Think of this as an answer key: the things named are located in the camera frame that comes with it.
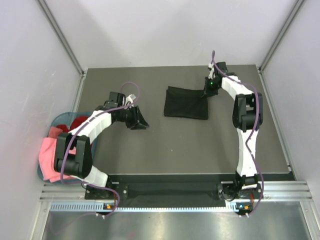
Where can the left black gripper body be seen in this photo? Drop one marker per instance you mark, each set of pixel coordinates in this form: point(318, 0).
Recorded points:
point(131, 117)

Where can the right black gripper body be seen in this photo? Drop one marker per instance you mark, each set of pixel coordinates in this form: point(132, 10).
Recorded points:
point(211, 89)

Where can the black t shirt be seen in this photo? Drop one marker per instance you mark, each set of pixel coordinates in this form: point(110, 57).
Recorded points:
point(186, 103)

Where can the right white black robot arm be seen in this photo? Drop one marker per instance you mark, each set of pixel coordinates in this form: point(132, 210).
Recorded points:
point(247, 117)

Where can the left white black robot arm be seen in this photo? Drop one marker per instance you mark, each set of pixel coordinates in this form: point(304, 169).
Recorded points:
point(73, 151)

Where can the red t shirt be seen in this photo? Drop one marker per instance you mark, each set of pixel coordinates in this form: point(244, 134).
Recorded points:
point(75, 123)

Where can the teal plastic basket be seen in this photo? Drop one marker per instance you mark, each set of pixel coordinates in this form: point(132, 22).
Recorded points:
point(65, 118)

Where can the pink t shirt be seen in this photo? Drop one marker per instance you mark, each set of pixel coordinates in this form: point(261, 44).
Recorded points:
point(47, 153)

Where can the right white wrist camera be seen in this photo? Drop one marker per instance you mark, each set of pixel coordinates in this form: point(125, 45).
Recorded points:
point(211, 69)

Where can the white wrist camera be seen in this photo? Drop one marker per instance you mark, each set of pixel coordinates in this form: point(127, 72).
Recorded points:
point(211, 69)
point(130, 99)

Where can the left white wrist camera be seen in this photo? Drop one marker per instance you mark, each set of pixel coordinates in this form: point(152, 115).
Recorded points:
point(130, 99)

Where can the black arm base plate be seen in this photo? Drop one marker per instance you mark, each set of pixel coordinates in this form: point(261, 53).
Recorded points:
point(182, 190)

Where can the grey slotted cable duct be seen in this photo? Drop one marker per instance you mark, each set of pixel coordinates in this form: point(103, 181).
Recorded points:
point(102, 207)

